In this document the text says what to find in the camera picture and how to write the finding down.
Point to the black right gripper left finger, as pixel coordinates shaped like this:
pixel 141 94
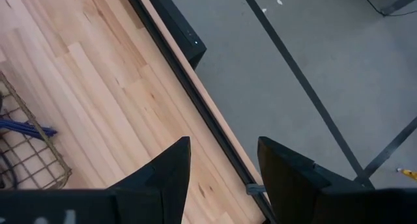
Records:
pixel 166 178

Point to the yellow plug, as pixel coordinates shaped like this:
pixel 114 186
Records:
pixel 408 174

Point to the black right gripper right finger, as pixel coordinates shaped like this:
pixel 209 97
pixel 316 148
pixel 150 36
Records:
pixel 286 178

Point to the grey metal floor leg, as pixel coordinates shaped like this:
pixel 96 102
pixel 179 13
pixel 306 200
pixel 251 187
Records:
pixel 400 2

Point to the black box with LED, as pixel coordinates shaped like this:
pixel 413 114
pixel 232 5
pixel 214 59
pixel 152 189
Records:
pixel 182 28

